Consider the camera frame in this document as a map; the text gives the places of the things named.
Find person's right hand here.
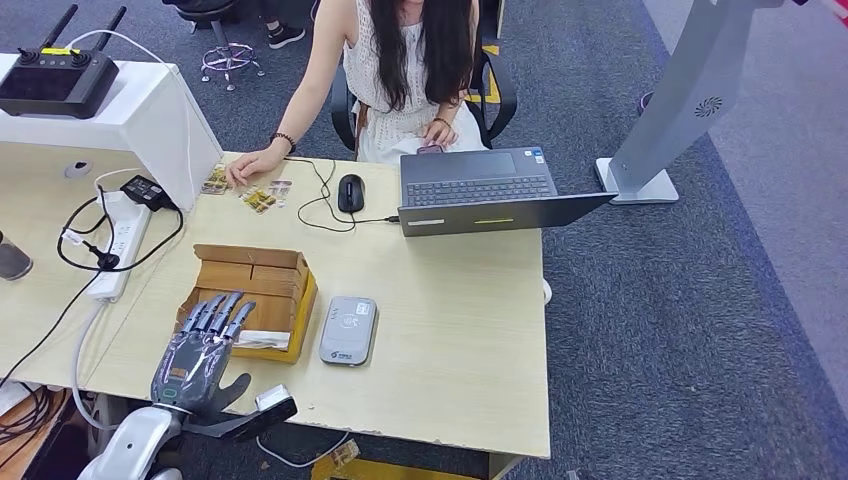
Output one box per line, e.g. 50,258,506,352
225,146,287,188

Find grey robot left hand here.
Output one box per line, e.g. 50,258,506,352
150,291,258,420

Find person's left hand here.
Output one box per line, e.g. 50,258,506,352
422,120,460,151

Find yellow patterned card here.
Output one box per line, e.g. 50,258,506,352
239,186,278,215

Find large picture card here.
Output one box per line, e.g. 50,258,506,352
200,164,233,196

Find person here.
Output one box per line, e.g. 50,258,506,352
225,0,488,188

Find white key card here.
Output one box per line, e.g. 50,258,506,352
233,329,291,351

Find grey card reader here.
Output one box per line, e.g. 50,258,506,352
318,296,380,368

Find dark grey laptop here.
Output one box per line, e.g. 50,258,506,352
397,145,619,238

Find black office chair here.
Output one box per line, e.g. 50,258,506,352
329,39,519,152

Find white desktop cabinet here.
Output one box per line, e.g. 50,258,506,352
0,52,224,213

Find grey desk leg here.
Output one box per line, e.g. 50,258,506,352
89,394,130,458

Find black computer mouse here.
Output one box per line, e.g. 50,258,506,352
337,173,366,215

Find black power adapter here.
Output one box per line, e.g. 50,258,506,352
119,174,179,213

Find cardboard box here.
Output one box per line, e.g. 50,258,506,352
173,243,319,366

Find chrome stool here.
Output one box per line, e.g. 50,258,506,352
177,0,266,91

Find black sneaker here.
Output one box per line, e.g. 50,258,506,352
267,23,307,50

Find white power strip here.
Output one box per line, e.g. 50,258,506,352
86,190,154,303

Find small plastic bag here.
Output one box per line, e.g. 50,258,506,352
329,439,362,472

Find grey round object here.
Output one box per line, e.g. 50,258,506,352
0,230,34,282

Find black antenna remote controller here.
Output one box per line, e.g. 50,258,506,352
0,4,128,121

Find yellow floor tape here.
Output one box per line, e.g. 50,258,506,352
311,457,482,480

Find grey kiosk stand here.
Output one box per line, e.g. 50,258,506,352
594,0,816,207

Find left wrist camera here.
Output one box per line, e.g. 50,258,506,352
180,384,299,443

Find black mouse cable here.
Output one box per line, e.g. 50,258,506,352
286,156,401,234

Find black looped cable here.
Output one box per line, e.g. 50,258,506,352
56,186,185,274

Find white cable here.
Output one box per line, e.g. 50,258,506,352
254,430,351,470
64,29,193,199
70,299,134,433

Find black plug with cable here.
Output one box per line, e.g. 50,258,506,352
0,240,122,391

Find tangled black cables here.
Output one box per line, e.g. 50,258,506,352
0,384,54,458

